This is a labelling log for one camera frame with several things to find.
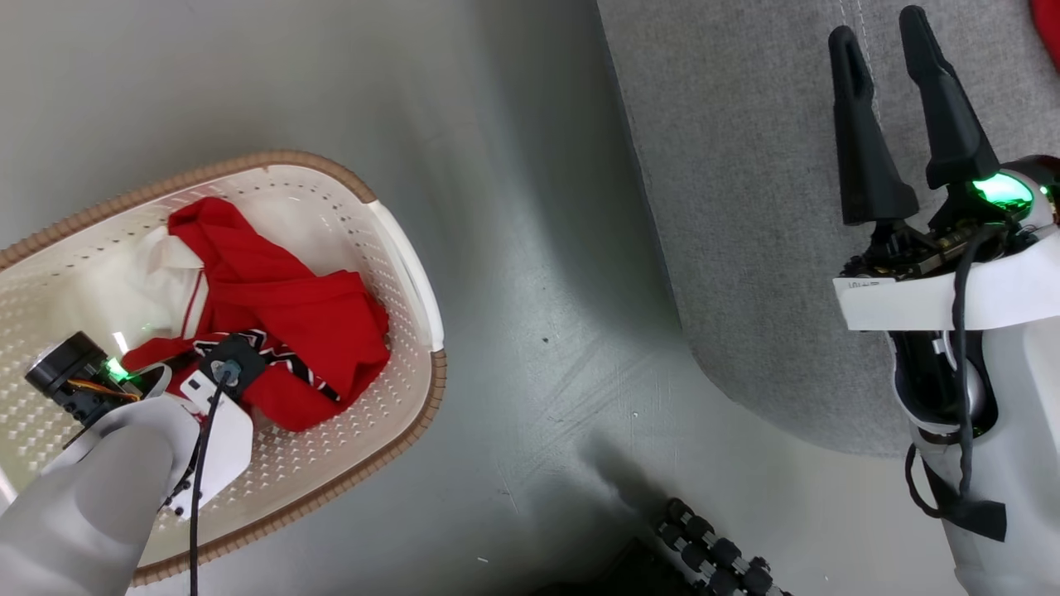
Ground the grey fabric sofa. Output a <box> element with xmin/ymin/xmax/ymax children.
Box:
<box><xmin>596</xmin><ymin>0</ymin><xmax>1060</xmax><ymax>458</ymax></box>

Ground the black ribbed cable conduit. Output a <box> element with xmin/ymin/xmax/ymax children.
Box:
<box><xmin>657</xmin><ymin>497</ymin><xmax>793</xmax><ymax>596</ymax></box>

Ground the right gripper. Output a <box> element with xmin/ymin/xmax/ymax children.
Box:
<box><xmin>828</xmin><ymin>6</ymin><xmax>1060</xmax><ymax>281</ymax></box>

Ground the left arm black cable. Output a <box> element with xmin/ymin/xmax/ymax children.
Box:
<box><xmin>188</xmin><ymin>363</ymin><xmax>234</xmax><ymax>596</ymax></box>

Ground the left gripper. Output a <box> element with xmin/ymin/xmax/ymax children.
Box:
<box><xmin>25</xmin><ymin>331</ymin><xmax>175</xmax><ymax>427</ymax></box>

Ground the white laundry basket brown rim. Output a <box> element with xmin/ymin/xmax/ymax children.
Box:
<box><xmin>0</xmin><ymin>151</ymin><xmax>448</xmax><ymax>587</ymax></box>

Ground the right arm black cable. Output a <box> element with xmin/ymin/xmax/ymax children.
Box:
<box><xmin>904</xmin><ymin>223</ymin><xmax>1009</xmax><ymax>543</ymax></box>

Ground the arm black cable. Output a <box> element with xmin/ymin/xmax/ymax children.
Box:
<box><xmin>904</xmin><ymin>223</ymin><xmax>1009</xmax><ymax>543</ymax></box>
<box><xmin>188</xmin><ymin>363</ymin><xmax>234</xmax><ymax>596</ymax></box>

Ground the red and white garment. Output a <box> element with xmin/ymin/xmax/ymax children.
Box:
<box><xmin>123</xmin><ymin>197</ymin><xmax>392</xmax><ymax>433</ymax></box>

